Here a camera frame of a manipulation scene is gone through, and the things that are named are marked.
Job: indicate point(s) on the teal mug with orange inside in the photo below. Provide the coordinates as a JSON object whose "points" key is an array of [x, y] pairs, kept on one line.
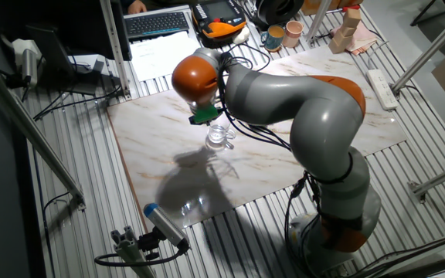
{"points": [[272, 38]]}

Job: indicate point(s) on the clear glass mug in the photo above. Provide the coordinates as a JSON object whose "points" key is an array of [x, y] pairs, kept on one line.
{"points": [[218, 135]]}

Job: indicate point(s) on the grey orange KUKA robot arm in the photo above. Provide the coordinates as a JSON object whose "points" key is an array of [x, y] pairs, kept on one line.
{"points": [[323, 116]]}

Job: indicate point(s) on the white grey cylindrical device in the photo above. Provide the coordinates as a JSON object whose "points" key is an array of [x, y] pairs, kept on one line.
{"points": [[29, 63]]}

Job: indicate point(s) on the brown cardboard box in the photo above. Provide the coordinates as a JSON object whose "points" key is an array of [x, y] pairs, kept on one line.
{"points": [[342, 4]]}

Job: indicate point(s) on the black camera clamp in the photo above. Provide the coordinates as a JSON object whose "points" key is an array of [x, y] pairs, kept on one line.
{"points": [[149, 243]]}

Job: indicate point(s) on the white marble pattern board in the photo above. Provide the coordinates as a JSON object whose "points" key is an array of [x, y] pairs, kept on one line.
{"points": [[168, 127]]}

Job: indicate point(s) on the silver camera with blue cap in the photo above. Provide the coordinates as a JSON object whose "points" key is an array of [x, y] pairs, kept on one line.
{"points": [[164, 224]]}

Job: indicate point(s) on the pink cup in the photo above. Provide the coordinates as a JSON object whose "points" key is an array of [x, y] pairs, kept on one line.
{"points": [[293, 34]]}

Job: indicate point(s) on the aluminium frame post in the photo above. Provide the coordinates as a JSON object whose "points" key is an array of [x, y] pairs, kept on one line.
{"points": [[114, 46], [318, 19]]}

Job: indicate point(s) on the long aluminium frame bar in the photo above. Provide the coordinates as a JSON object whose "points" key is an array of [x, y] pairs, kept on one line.
{"points": [[33, 131]]}

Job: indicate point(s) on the pink cloth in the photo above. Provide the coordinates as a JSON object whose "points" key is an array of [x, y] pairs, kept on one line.
{"points": [[365, 38]]}

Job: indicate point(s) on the black round spool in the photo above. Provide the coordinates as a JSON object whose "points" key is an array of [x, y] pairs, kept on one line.
{"points": [[278, 9]]}

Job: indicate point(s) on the white printed paper sheets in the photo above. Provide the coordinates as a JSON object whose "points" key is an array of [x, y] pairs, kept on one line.
{"points": [[160, 58]]}

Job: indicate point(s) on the orange black teach pendant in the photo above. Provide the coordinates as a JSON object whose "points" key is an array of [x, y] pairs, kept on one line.
{"points": [[218, 27]]}

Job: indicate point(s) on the black computer keyboard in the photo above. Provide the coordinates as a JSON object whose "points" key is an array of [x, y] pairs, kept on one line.
{"points": [[157, 24]]}

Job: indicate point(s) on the stacked wooden blocks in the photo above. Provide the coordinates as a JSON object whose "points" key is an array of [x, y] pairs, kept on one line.
{"points": [[346, 31]]}

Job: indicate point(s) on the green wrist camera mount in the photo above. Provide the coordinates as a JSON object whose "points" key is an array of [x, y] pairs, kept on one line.
{"points": [[206, 114]]}

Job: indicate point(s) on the white power strip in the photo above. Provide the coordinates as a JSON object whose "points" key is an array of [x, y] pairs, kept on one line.
{"points": [[382, 89]]}

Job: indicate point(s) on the person's bare hand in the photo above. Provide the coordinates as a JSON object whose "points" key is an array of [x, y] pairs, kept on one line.
{"points": [[137, 7]]}

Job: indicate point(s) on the short aluminium profile stand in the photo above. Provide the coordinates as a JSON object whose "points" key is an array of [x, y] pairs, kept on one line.
{"points": [[130, 251]]}

